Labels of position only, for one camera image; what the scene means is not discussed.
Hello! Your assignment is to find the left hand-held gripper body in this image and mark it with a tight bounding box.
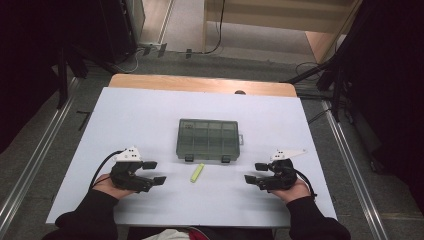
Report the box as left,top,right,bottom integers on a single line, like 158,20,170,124
109,145,156,194

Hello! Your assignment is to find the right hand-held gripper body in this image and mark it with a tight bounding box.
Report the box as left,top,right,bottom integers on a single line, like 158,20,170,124
257,148,308,192

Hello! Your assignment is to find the light green plastic clip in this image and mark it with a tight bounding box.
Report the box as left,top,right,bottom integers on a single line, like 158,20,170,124
190,162,206,184

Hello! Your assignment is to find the clear grey compartment box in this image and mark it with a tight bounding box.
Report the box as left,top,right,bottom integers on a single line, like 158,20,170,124
175,118,244,164

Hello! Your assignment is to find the person's right hand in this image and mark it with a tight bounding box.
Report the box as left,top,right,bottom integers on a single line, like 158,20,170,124
269,178,312,204

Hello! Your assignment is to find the person's left hand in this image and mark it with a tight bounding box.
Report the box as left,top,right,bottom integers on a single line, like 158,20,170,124
92,173,136,200

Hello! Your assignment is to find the person's white and red clothing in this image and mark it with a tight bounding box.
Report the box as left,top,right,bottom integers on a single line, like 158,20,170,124
143,227,214,240

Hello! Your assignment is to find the wooden table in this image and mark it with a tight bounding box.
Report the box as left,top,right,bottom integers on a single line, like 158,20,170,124
108,73,298,98

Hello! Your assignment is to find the black tripod stand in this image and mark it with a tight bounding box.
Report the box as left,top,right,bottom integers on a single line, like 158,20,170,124
281,49,351,123

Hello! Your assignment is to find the black metal stand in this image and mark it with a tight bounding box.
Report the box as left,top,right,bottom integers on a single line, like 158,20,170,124
56,46,89,109

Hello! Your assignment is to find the right hand-held gripper cable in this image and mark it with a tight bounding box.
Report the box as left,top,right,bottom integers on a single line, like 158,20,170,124
293,168,318,198

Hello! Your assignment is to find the hand-held gripper cable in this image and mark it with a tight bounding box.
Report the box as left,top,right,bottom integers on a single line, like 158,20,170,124
293,168,318,198
89,150,124,191

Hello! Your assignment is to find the left hand-held gripper cable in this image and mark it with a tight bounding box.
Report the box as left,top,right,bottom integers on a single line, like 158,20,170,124
89,150,124,191

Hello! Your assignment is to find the metal floor rail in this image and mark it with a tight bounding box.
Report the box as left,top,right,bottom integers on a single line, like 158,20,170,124
321,99,389,240
0,78,81,231

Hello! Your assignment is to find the white floor cable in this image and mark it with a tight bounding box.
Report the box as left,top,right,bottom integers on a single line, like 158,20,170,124
113,49,139,74

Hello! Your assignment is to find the thin black floor cable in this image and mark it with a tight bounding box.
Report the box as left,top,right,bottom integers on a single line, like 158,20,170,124
294,61,321,81

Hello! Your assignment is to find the hanging black cable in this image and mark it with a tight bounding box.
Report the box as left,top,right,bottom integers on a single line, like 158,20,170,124
203,0,226,55

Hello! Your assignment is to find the light wooden frame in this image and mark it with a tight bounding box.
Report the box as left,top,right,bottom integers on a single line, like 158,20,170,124
201,0,363,64

